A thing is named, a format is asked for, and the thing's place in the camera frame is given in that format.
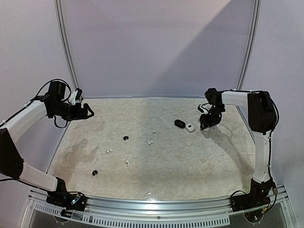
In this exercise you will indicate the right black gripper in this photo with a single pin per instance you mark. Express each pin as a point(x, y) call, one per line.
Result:
point(208, 121)

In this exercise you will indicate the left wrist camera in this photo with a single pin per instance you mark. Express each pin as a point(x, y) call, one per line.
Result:
point(75, 97)

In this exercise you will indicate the black earbud lower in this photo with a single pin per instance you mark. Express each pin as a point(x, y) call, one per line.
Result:
point(95, 172)

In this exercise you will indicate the aluminium frame post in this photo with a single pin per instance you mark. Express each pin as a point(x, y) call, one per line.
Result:
point(65, 43)
point(250, 43)

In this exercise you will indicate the left aluminium frame post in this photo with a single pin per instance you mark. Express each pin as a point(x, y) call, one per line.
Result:
point(65, 43)

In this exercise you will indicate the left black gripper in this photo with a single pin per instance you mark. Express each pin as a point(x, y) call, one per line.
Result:
point(78, 115)

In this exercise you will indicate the right aluminium frame post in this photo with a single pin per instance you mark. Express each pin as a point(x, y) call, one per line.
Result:
point(250, 43)

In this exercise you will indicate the aluminium front rail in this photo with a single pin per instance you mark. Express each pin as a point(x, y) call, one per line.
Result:
point(120, 213)

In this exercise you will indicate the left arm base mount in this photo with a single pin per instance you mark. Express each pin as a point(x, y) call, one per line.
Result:
point(68, 200)

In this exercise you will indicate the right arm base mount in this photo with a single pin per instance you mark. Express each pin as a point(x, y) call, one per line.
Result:
point(239, 200)

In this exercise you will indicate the small white charging case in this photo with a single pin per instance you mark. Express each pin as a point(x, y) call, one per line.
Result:
point(190, 128)

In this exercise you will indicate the black charging case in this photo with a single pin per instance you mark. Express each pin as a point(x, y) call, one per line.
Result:
point(179, 123)

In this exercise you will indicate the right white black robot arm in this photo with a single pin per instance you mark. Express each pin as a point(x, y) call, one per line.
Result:
point(262, 118)

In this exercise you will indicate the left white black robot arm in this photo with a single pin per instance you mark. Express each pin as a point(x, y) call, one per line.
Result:
point(59, 101)

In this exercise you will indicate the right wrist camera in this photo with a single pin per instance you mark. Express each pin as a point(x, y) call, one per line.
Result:
point(203, 109)

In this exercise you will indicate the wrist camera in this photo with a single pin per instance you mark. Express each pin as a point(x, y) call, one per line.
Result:
point(203, 109)
point(75, 97)

